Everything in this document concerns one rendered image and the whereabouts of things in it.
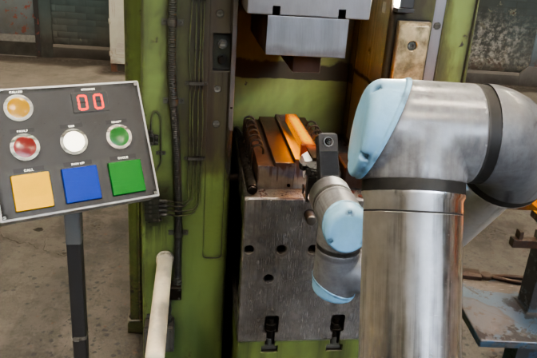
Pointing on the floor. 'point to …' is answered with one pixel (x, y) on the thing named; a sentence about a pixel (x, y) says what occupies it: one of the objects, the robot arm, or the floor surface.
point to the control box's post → (77, 282)
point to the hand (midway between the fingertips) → (312, 151)
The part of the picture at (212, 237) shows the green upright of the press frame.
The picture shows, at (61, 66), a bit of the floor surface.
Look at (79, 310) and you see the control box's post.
